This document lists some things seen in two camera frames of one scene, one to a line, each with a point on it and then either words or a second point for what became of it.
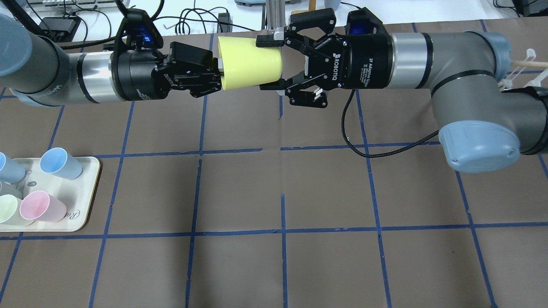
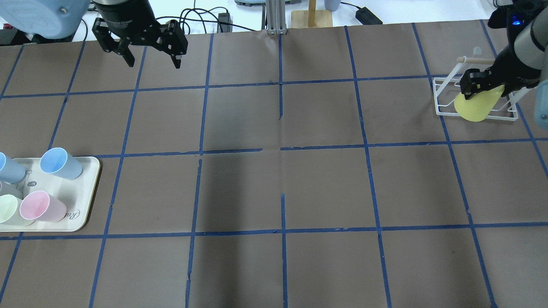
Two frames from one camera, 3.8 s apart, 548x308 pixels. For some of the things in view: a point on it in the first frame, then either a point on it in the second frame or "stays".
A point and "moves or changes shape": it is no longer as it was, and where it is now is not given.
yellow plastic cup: (244, 63) moves or changes shape
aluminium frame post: (275, 14) stays
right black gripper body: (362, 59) to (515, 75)
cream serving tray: (77, 194) stays
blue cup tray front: (10, 171) stays
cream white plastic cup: (10, 211) stays
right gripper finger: (324, 19) to (472, 81)
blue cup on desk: (335, 4) stays
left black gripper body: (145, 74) to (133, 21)
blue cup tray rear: (58, 161) stays
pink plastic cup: (41, 206) stays
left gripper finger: (205, 84) to (173, 40)
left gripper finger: (183, 52) to (123, 50)
